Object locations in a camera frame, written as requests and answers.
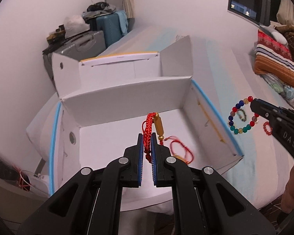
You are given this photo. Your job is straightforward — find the striped bed sheet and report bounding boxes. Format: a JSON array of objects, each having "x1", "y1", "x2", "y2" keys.
[{"x1": 105, "y1": 27, "x2": 294, "y2": 209}]

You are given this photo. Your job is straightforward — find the striped red orange pillow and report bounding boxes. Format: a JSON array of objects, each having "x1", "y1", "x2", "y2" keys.
[{"x1": 253, "y1": 30, "x2": 294, "y2": 87}]

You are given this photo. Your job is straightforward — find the dark clothes pile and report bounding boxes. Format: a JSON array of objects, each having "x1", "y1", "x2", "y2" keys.
[{"x1": 82, "y1": 2, "x2": 116, "y2": 21}]

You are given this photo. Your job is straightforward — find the person's right hand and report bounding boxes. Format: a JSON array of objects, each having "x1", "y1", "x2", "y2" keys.
[{"x1": 281, "y1": 165, "x2": 294, "y2": 214}]

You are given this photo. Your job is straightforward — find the floral quilt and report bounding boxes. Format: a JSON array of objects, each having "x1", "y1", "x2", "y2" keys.
[{"x1": 261, "y1": 73, "x2": 294, "y2": 109}]

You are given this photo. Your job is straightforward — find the blue yellow cardboard box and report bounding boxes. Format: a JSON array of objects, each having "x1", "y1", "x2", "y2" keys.
[{"x1": 25, "y1": 35, "x2": 244, "y2": 212}]

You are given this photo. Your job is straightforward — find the multicolour bead bracelet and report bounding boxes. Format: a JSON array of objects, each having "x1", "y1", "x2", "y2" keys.
[{"x1": 227, "y1": 95, "x2": 260, "y2": 135}]

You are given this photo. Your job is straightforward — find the white pillow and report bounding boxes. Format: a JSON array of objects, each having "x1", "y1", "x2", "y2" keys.
[{"x1": 260, "y1": 25, "x2": 287, "y2": 46}]

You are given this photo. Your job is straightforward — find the light blue cloth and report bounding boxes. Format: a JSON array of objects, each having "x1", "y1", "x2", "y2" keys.
[{"x1": 115, "y1": 10, "x2": 128, "y2": 36}]

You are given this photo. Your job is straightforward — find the right beige curtain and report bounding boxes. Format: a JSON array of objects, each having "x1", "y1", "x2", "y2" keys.
[{"x1": 276, "y1": 0, "x2": 294, "y2": 26}]

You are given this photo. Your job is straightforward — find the teal suitcase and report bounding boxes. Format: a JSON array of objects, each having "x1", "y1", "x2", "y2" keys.
[{"x1": 88, "y1": 13, "x2": 123, "y2": 48}]

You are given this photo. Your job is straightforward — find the red cord bracelet gold tube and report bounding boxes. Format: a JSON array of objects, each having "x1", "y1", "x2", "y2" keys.
[{"x1": 142, "y1": 112, "x2": 165, "y2": 164}]

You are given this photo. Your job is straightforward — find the white plastic bag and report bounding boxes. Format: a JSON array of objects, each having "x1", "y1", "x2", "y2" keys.
[{"x1": 64, "y1": 15, "x2": 90, "y2": 38}]

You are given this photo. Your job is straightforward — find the small red cord bracelet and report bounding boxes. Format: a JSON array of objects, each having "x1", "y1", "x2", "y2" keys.
[{"x1": 165, "y1": 135, "x2": 195, "y2": 166}]

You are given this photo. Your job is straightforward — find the red bead bracelet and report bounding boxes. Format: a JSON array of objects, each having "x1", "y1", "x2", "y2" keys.
[{"x1": 262, "y1": 121, "x2": 274, "y2": 135}]

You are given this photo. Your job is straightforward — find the grey suitcase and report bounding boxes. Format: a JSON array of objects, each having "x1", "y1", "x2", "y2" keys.
[{"x1": 42, "y1": 31, "x2": 106, "y2": 81}]

